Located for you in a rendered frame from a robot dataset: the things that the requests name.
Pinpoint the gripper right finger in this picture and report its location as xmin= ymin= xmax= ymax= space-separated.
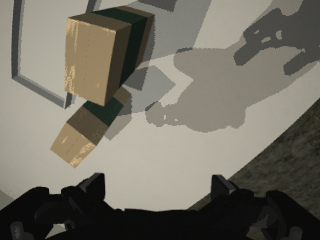
xmin=199 ymin=173 xmax=320 ymax=240

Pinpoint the white table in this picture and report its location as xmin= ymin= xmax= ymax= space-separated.
xmin=0 ymin=0 xmax=320 ymax=214

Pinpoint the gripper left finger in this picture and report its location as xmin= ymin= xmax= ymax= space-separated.
xmin=0 ymin=172 xmax=122 ymax=240

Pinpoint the tan green-banded coffee pack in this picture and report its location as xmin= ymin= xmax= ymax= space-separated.
xmin=49 ymin=85 xmax=133 ymax=169
xmin=64 ymin=5 xmax=156 ymax=108

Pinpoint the white shallow tray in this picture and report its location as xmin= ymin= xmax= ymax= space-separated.
xmin=11 ymin=0 xmax=103 ymax=110

